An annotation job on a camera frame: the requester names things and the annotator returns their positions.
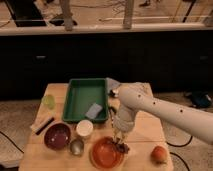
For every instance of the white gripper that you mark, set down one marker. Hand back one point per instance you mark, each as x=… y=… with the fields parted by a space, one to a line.
x=124 y=120

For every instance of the dark grape bunch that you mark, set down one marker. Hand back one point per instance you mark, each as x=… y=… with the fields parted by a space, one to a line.
x=120 y=147

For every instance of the red bowl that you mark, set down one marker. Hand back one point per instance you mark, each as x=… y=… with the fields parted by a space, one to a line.
x=104 y=155

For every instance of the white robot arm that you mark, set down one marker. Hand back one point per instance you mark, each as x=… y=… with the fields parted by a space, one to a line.
x=133 y=98

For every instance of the purple bowl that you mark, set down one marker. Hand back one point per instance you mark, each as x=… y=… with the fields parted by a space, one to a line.
x=57 y=137

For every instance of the grey sponge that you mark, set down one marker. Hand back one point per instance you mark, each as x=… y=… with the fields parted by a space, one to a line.
x=93 y=111

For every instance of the grey cloth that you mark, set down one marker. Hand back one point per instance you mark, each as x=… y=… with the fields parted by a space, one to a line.
x=112 y=84

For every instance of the white cup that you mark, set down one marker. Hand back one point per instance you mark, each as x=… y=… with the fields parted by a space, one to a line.
x=84 y=128

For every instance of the green plastic tray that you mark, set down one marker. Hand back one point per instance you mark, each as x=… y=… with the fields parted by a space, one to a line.
x=81 y=95

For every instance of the red apple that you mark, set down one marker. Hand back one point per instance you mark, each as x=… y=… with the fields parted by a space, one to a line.
x=159 y=154

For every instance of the small metal cup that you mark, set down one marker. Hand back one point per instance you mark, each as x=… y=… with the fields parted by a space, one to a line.
x=77 y=147

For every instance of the black and white brush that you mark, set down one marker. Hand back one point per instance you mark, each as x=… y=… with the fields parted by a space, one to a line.
x=39 y=126

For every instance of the white handled spatula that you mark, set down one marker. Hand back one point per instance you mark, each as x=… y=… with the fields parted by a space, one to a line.
x=114 y=93

